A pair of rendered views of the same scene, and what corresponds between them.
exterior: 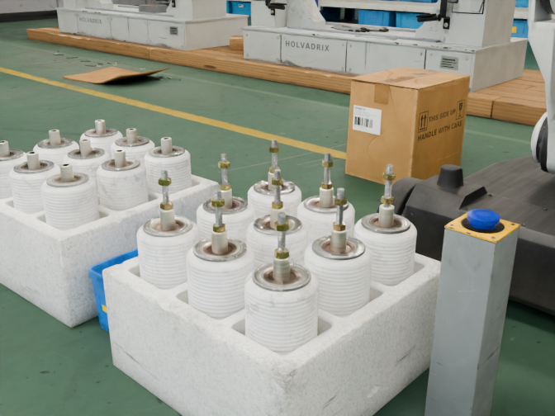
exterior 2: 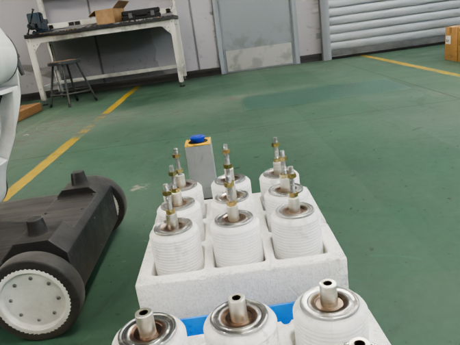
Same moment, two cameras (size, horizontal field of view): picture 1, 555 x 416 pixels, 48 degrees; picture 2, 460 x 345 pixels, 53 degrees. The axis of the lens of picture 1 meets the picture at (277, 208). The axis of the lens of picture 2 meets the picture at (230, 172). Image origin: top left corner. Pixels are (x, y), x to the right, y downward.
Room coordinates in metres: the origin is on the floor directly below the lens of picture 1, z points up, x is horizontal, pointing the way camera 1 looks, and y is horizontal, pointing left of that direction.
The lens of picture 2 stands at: (1.51, 0.69, 0.61)
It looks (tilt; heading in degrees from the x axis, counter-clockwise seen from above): 18 degrees down; 227
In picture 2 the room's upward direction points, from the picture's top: 8 degrees counter-clockwise
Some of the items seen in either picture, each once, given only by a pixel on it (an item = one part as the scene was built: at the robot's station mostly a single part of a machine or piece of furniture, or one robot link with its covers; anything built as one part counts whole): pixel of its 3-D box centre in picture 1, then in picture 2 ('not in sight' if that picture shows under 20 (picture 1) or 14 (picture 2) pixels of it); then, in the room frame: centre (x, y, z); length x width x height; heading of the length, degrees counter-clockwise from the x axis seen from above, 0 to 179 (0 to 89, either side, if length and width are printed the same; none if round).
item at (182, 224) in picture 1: (168, 226); (294, 211); (0.87, 0.17, 0.25); 0.08 x 0.08 x 0.01
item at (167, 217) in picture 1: (167, 219); (294, 204); (0.87, 0.17, 0.26); 0.02 x 0.02 x 0.03
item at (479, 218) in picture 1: (482, 220); (197, 139); (0.73, -0.26, 0.32); 0.04 x 0.04 x 0.02
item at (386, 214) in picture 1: (386, 215); (181, 181); (0.88, -0.17, 0.26); 0.02 x 0.02 x 0.03
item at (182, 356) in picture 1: (277, 316); (241, 262); (0.88, 0.00, 0.09); 0.39 x 0.39 x 0.18; 47
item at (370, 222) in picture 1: (386, 224); (181, 185); (0.88, -0.17, 0.25); 0.08 x 0.08 x 0.01
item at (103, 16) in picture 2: not in sight; (109, 14); (-1.46, -4.18, 0.87); 0.40 x 0.30 x 0.23; 123
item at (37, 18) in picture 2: not in sight; (37, 22); (-0.68, -4.34, 0.87); 0.41 x 0.17 x 0.25; 47
